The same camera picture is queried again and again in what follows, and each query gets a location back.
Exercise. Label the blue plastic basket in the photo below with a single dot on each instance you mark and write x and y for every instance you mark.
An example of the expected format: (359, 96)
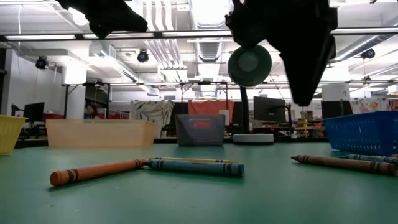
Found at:
(360, 133)

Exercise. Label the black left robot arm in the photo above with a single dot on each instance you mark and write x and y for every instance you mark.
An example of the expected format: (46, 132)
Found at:
(71, 3)

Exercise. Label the cardboard box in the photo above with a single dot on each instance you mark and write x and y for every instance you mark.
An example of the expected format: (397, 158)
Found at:
(306, 116)

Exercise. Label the white desk lamp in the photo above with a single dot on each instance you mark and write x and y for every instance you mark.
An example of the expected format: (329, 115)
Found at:
(248, 65)

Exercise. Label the yellow plastic basket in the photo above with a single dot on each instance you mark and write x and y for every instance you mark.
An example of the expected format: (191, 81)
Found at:
(9, 133)

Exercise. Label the brown crayon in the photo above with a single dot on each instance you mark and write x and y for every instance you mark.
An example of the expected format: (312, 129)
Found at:
(342, 164)

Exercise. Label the orange crayon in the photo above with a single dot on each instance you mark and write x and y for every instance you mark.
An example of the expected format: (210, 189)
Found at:
(93, 171)

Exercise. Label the person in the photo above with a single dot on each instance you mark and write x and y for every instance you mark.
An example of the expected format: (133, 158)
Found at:
(92, 112)

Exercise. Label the grey translucent bin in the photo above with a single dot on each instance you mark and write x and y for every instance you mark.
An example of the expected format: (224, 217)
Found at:
(189, 137)

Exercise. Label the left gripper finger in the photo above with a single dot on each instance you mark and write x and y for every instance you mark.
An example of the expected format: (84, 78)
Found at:
(136, 23)

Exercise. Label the blue crayon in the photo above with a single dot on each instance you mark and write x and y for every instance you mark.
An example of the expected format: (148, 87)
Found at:
(196, 168)
(373, 158)

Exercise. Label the black ceiling spotlight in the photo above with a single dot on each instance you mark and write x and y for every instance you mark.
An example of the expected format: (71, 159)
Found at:
(367, 53)
(143, 57)
(42, 63)

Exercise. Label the rig light bar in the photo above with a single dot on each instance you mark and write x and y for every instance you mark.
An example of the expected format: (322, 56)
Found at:
(186, 33)

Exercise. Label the orange translucent bin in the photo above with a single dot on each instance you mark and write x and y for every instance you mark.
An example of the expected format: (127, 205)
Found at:
(93, 133)

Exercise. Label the black monitor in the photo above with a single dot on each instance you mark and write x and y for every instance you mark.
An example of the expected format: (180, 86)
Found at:
(34, 112)
(335, 110)
(269, 110)

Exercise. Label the grey painted cloth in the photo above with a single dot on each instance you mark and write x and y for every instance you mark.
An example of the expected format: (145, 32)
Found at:
(152, 116)

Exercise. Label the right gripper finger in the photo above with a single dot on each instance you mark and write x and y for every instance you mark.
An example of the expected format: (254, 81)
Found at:
(304, 77)

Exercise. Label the red-orange cloth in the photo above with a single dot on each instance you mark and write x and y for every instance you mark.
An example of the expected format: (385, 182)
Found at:
(211, 107)

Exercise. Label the colourful patterned cloth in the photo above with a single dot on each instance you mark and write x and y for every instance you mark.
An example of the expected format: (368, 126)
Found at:
(373, 106)

